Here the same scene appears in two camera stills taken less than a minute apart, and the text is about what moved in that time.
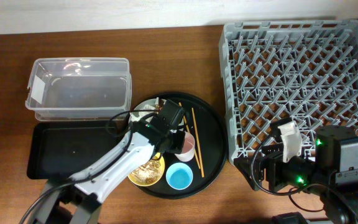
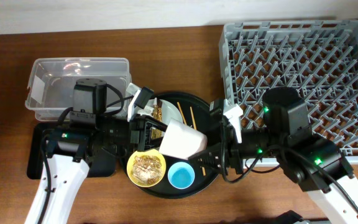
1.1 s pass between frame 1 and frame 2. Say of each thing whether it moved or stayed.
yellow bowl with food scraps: stayed
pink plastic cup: moved
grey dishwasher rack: stayed
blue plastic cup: stayed
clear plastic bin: stayed
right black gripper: moved
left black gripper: moved
